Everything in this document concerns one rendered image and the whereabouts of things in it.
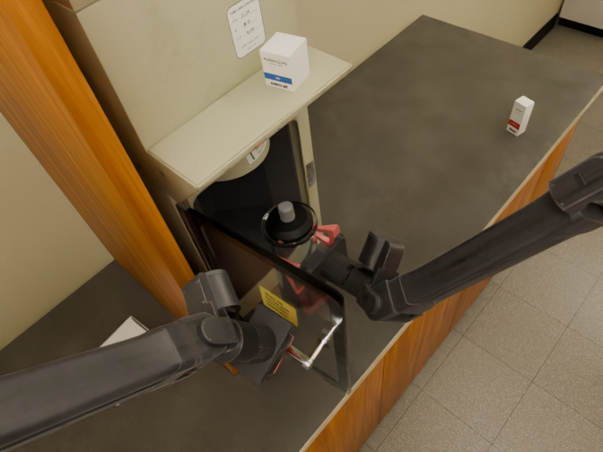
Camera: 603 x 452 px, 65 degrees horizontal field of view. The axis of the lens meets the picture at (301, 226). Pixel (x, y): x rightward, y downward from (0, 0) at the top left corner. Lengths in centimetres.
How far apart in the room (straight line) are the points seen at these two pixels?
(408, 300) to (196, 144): 39
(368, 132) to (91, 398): 120
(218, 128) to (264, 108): 7
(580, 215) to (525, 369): 159
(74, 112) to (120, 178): 10
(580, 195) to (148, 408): 91
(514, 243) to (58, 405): 53
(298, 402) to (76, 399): 65
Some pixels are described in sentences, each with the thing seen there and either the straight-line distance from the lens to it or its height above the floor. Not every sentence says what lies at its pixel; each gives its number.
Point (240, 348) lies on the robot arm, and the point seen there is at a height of 138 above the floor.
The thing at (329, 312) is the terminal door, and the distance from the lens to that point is 69.
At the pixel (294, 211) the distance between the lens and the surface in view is 89.
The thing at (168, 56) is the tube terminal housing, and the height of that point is 161.
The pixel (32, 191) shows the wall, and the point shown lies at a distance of 119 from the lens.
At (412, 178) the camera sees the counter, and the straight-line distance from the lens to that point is 137.
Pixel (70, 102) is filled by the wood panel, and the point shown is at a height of 168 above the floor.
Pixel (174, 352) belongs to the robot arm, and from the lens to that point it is 55.
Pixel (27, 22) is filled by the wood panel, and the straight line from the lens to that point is 48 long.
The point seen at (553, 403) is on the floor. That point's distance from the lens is 216.
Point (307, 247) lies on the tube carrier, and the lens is 90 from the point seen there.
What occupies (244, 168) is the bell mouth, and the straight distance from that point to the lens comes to 89.
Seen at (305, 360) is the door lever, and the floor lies 121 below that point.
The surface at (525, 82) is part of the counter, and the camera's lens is 174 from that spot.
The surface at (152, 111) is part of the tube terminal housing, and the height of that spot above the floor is 156.
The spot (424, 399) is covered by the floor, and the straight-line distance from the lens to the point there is 205.
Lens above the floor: 195
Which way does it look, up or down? 52 degrees down
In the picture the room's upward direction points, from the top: 10 degrees counter-clockwise
